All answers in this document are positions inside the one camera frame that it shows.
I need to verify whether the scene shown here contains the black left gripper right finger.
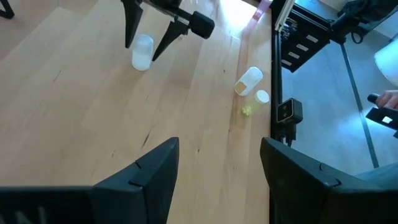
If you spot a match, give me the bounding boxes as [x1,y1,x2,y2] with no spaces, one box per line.
[260,136,398,224]

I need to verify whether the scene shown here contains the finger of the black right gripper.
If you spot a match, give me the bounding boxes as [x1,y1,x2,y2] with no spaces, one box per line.
[120,0,145,50]
[151,17,190,62]

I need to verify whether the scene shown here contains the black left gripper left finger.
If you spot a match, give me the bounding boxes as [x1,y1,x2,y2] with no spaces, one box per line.
[92,136,181,224]

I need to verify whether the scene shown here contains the large translucent white bottle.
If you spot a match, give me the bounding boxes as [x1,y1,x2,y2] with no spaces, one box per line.
[131,33,155,72]

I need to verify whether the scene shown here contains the pink medicine bottle white cap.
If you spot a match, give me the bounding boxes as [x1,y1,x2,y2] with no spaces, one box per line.
[251,0,273,22]

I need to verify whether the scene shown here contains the opaque white medicine bottle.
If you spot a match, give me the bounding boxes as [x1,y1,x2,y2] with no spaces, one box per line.
[233,66,264,97]

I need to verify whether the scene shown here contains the white round bottle cap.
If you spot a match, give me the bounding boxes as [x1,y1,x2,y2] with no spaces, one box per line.
[241,89,271,118]

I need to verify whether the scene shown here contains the black handheld device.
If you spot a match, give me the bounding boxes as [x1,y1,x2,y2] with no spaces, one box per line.
[365,92,398,139]

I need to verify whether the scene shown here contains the black slotted box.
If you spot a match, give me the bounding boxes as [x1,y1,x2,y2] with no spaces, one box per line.
[279,7,333,73]

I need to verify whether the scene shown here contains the person's hand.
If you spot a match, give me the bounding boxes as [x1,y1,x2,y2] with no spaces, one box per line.
[375,89,398,110]

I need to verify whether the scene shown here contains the white round object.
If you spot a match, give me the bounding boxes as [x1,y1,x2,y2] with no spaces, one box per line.
[374,36,398,88]

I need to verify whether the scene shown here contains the black equipment stand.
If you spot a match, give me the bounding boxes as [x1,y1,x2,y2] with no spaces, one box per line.
[329,0,398,44]

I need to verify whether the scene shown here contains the black camera cable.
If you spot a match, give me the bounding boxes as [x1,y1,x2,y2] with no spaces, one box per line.
[279,123,297,147]

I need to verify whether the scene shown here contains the silver metal bracket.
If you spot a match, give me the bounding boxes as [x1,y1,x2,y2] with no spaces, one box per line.
[275,0,296,32]

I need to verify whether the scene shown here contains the small black table camera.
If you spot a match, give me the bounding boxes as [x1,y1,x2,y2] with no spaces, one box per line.
[275,98,304,125]

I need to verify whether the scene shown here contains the long black frame bar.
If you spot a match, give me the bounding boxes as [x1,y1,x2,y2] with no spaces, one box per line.
[269,29,283,141]

